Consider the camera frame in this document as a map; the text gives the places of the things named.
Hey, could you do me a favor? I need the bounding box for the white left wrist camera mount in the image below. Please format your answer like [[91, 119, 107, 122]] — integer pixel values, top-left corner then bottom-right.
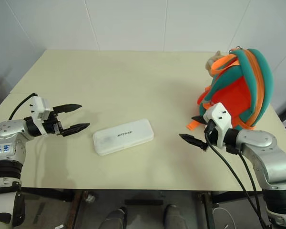
[[29, 95, 52, 122]]

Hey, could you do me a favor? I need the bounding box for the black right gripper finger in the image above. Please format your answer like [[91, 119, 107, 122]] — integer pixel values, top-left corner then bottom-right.
[[179, 133, 208, 152], [191, 115, 207, 125]]

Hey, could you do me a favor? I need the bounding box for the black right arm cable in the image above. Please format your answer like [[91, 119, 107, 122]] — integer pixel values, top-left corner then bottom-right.
[[204, 120, 267, 229], [225, 145, 265, 229]]

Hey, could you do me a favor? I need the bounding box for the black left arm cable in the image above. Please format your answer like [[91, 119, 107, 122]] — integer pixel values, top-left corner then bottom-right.
[[9, 93, 38, 120]]

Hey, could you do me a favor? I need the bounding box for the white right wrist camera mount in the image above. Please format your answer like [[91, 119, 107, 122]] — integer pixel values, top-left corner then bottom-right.
[[203, 102, 233, 150]]

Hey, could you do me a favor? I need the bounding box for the white rectangular case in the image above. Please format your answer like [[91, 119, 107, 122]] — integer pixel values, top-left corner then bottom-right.
[[92, 118, 155, 156]]

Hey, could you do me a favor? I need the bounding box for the beige plush charm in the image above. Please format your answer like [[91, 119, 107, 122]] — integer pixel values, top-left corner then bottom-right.
[[205, 50, 224, 73]]

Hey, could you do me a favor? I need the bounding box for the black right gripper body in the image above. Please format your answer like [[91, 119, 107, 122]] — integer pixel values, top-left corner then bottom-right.
[[197, 116, 221, 150]]

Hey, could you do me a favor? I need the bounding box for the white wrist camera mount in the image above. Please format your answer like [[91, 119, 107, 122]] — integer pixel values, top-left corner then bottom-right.
[[29, 95, 52, 122], [203, 102, 233, 150]]

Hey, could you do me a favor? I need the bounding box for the thin white floor cable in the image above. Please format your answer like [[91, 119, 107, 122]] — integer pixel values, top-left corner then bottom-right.
[[211, 207, 238, 229]]

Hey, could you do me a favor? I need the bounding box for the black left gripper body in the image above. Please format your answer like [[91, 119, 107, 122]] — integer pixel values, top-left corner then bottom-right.
[[41, 110, 64, 137]]

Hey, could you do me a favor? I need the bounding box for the dark rounded foot shape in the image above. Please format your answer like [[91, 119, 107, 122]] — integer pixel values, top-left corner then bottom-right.
[[162, 204, 183, 229], [102, 206, 128, 229]]

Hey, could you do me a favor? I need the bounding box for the teal and orange backpack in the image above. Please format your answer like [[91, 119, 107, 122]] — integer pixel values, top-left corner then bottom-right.
[[186, 48, 275, 132]]

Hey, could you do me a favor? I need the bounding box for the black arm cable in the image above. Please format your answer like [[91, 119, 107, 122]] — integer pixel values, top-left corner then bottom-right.
[[225, 145, 265, 229], [9, 93, 38, 120], [204, 120, 267, 229]]

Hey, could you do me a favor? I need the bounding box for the small white floor object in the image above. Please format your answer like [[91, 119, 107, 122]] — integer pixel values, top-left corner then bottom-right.
[[85, 192, 96, 204]]

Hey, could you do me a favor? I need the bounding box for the black flat floor bar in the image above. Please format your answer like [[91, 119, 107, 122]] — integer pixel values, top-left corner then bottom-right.
[[124, 198, 164, 206]]

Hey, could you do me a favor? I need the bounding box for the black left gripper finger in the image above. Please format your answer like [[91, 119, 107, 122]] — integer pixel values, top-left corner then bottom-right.
[[61, 123, 91, 137], [52, 104, 82, 115]]

